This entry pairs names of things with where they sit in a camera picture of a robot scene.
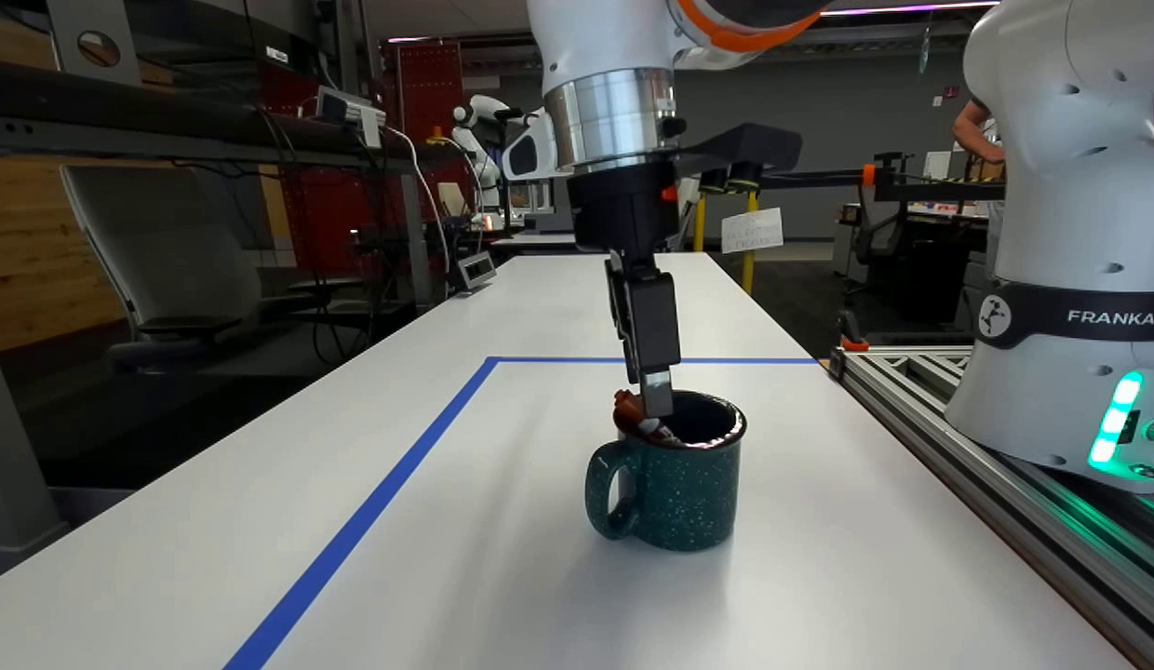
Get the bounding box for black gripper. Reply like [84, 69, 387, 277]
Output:
[562, 155, 683, 421]

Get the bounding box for red dry-erase marker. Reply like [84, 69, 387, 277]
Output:
[611, 386, 687, 452]

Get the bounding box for white paper sign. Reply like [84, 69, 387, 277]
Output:
[719, 204, 789, 261]

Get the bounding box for small grey tabletop device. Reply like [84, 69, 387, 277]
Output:
[454, 248, 502, 294]

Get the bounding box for dark green speckled mug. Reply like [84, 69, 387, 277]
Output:
[580, 386, 753, 556]

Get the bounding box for blue tape line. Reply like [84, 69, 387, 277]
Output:
[218, 354, 818, 670]

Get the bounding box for black boom pole orange clamps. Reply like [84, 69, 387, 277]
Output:
[700, 149, 1008, 208]

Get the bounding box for red metal cabinet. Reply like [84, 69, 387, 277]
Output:
[259, 34, 467, 283]

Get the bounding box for white box on shelf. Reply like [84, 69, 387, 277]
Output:
[312, 87, 390, 154]

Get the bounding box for grey chair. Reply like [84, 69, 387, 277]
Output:
[55, 160, 270, 375]

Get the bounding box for black metal shelf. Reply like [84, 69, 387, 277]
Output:
[0, 56, 398, 174]

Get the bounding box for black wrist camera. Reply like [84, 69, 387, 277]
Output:
[669, 118, 808, 194]

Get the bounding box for white hanging cable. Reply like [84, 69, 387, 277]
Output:
[378, 118, 463, 291]

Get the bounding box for aluminium rail mounting frame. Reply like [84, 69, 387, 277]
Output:
[826, 343, 1154, 670]

